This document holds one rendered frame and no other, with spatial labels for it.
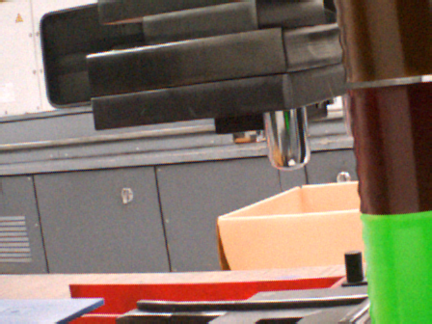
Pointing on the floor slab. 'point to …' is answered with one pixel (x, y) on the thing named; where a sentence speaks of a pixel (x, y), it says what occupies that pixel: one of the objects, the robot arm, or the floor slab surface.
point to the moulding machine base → (138, 192)
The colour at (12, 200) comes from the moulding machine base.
